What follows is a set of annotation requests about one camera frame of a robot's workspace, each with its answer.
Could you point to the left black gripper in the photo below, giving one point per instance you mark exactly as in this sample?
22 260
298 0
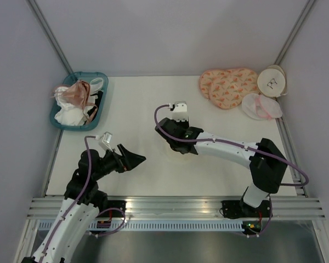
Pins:
129 161

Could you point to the round mesh laundry bag glasses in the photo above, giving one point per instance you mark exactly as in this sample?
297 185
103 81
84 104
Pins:
178 157

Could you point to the pink satin bra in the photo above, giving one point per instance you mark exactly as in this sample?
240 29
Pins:
76 94

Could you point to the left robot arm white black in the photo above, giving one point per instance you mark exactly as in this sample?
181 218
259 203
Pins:
82 203

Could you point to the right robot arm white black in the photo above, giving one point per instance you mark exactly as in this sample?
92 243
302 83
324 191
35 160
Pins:
263 159

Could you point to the white bra in basket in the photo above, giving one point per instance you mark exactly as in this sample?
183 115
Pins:
68 116

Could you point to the floral heart laundry bag back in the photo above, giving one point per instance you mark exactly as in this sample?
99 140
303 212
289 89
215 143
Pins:
206 79

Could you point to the floral heart laundry bag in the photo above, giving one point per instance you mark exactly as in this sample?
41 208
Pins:
231 86
206 79

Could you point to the floral heart laundry bag front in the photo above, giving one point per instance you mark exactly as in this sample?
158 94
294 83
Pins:
231 86

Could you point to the white mesh bag pink trim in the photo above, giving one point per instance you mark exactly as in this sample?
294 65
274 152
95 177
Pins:
260 107

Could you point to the round mesh bag at corner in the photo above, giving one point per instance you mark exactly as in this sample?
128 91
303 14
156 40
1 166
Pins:
272 82

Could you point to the black garment in basket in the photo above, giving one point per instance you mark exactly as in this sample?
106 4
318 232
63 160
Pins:
94 102

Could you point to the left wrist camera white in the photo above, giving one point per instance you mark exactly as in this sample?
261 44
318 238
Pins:
104 141

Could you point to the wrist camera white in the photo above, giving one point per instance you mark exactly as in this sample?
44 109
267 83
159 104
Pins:
179 111
104 141

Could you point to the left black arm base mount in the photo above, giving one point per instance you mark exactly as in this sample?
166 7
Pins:
113 209

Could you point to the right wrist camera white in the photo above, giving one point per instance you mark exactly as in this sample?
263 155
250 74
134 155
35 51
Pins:
179 111

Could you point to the white slotted cable duct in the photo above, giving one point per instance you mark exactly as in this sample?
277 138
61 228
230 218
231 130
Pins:
183 225

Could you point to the aluminium rail front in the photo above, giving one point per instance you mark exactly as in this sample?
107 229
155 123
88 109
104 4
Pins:
187 208

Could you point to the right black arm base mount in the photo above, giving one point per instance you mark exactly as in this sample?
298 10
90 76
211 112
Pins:
234 209

